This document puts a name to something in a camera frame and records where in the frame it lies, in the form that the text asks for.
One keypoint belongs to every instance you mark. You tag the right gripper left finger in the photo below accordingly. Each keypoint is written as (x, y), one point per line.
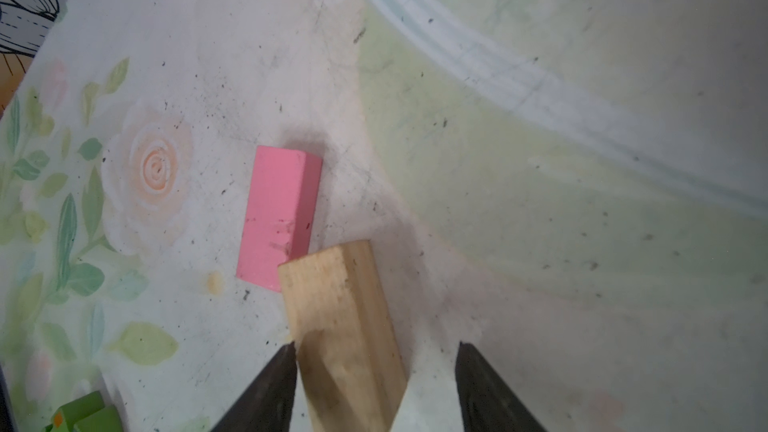
(267, 403)

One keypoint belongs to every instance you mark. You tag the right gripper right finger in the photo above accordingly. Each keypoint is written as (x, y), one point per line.
(487, 403)

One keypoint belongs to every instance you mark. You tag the natural wood block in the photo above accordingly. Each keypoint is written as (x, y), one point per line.
(348, 356)

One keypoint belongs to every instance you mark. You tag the green wood block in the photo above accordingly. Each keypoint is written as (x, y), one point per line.
(88, 413)

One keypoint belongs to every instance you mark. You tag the clear glass bowl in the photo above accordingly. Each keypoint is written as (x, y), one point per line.
(673, 159)

